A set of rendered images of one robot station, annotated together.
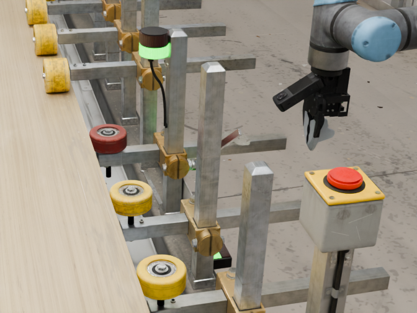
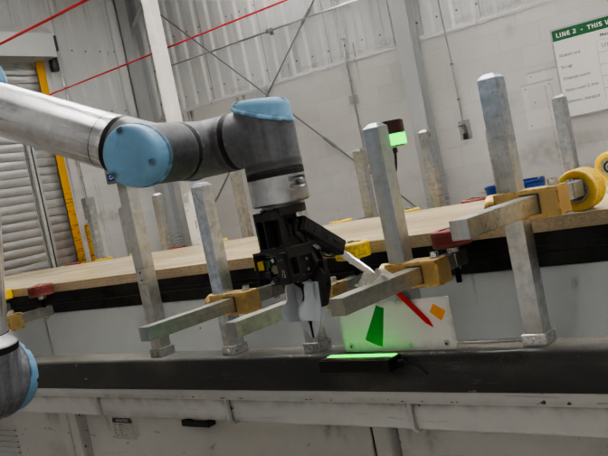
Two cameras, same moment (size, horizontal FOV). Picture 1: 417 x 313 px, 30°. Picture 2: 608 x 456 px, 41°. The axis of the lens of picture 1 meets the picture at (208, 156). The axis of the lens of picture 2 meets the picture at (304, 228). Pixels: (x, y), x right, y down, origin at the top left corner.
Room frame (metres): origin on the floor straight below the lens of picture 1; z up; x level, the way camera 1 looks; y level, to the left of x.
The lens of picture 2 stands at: (2.71, -0.90, 1.05)
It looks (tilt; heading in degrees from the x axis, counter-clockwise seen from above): 3 degrees down; 147
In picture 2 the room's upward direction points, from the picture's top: 11 degrees counter-clockwise
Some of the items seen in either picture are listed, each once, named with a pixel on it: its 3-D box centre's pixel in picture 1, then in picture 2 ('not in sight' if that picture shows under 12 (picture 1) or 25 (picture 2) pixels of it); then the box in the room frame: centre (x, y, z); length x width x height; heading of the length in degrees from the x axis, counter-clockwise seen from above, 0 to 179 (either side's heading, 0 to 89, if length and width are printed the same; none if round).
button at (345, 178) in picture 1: (344, 181); not in sight; (0.77, -0.16, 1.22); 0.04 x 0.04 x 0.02
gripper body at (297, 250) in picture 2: (326, 90); (287, 245); (1.65, -0.26, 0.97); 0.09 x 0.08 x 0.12; 108
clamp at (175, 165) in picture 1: (169, 154); (414, 272); (1.52, 0.09, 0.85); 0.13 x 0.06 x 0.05; 18
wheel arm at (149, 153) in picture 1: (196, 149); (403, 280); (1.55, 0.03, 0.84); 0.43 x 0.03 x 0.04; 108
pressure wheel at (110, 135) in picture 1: (108, 153); (454, 254); (1.49, 0.22, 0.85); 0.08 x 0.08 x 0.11
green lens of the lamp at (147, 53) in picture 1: (154, 48); (391, 140); (1.48, 0.12, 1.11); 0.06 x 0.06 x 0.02
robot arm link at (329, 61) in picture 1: (327, 56); (280, 192); (1.65, -0.25, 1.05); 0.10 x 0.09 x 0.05; 18
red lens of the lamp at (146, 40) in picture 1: (154, 36); (388, 128); (1.48, 0.12, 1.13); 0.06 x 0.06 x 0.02
